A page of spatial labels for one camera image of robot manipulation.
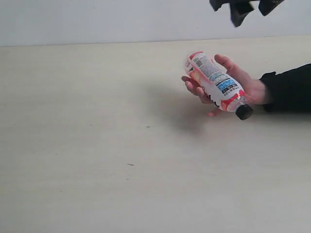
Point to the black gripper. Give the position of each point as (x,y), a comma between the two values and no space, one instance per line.
(239,9)

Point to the pink peach label bottle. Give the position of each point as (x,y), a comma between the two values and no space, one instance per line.
(223,91)

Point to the forearm in black sleeve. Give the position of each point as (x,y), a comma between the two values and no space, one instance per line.
(290,91)

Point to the person's open bare hand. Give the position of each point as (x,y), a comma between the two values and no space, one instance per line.
(256,93)

